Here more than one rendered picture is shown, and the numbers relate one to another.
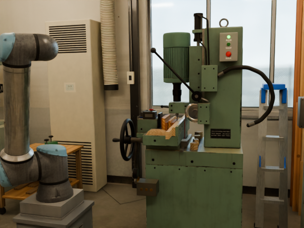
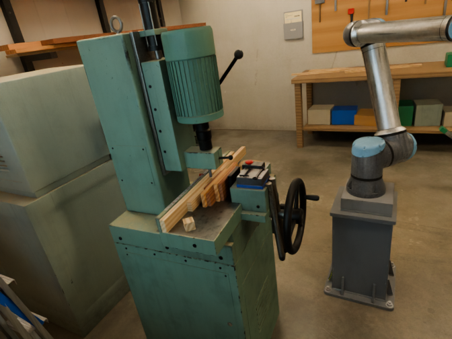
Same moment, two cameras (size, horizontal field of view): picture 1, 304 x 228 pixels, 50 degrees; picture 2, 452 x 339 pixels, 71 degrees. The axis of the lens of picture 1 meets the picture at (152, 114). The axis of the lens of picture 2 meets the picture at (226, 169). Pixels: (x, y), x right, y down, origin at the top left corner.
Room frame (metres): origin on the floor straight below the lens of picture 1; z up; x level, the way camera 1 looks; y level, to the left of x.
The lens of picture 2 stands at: (3.24, 0.19, 1.49)
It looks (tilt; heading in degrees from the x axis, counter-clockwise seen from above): 24 degrees down; 194
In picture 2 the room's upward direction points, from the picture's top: 8 degrees counter-clockwise
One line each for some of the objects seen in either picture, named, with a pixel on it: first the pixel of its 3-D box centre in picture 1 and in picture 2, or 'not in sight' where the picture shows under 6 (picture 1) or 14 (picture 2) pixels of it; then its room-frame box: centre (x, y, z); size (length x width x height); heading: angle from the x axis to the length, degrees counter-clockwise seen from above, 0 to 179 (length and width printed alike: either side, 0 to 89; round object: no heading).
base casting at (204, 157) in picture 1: (196, 149); (193, 213); (2.10, -0.28, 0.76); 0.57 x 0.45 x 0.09; 77
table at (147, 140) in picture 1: (161, 131); (235, 199); (2.18, -0.06, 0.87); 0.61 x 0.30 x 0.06; 167
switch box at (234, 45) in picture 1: (228, 47); not in sight; (1.92, -0.44, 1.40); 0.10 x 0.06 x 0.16; 77
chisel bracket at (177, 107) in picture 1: (180, 108); (204, 159); (2.12, -0.18, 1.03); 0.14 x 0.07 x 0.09; 77
